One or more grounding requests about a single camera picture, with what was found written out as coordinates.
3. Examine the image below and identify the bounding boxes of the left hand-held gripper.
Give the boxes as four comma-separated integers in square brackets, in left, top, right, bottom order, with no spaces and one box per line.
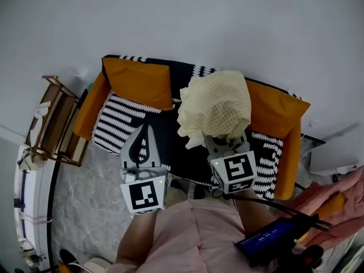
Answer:
[119,124,169,214]

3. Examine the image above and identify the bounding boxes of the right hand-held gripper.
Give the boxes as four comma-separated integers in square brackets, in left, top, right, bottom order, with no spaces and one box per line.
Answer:
[202,131,258,195]

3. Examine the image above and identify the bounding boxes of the orange sofa seat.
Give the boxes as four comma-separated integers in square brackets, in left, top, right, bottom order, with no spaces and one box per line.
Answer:
[73,55,311,201]

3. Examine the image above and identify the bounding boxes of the cream waffle-knit cloth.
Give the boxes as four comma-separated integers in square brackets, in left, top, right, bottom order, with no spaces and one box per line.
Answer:
[176,70,252,150]

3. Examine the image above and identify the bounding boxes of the person's right forearm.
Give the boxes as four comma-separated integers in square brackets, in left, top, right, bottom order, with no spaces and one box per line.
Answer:
[235,190,277,236]

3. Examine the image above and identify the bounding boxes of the person's left forearm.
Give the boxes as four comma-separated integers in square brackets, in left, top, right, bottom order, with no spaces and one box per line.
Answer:
[115,209,160,267]

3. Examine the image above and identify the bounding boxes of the white cloth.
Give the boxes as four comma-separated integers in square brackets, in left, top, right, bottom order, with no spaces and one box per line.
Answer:
[34,101,52,118]

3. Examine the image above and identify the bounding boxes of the black and white striped throw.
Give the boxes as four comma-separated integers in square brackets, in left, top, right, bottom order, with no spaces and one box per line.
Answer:
[90,55,302,201]

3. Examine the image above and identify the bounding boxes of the orange cushion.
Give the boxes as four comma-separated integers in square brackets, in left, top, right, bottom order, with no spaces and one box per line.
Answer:
[102,57,174,112]
[245,80,311,140]

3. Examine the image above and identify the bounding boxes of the black device with blue screen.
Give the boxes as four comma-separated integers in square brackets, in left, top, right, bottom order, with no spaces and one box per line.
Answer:
[233,216,311,267]

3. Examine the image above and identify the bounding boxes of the person's pink clothing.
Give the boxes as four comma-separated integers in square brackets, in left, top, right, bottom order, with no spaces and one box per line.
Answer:
[107,199,279,273]

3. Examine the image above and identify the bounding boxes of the wooden rack shelf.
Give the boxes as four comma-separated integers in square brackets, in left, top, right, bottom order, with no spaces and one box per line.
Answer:
[24,75,90,168]

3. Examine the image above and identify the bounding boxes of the pink blanket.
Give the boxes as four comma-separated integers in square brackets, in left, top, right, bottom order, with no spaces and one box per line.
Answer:
[277,166,364,250]

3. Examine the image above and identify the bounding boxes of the white round object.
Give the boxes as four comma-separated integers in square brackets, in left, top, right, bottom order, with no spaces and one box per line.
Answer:
[82,257,112,273]

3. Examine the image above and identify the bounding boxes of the black shoe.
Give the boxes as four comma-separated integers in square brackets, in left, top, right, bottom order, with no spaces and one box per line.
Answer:
[59,249,81,267]

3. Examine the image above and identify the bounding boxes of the black cable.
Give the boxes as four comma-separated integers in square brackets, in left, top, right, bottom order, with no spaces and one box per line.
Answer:
[210,188,333,230]

